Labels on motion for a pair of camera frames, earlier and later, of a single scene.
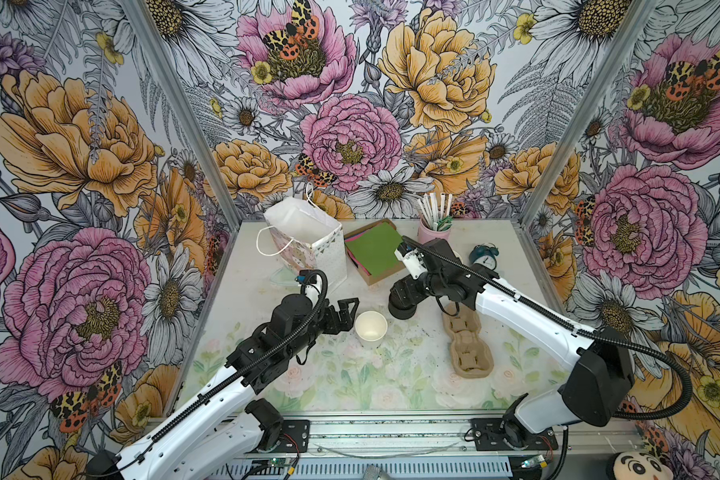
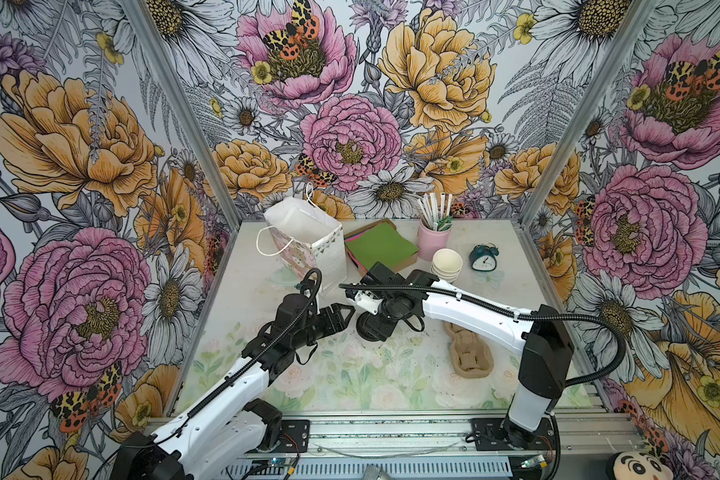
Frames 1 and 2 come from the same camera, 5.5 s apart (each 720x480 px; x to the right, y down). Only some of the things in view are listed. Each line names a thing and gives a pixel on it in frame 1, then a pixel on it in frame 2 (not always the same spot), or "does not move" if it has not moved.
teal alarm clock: (484, 255) does not move
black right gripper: (426, 264) -> (381, 283)
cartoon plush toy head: (636, 465) does not move
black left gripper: (334, 315) does not move
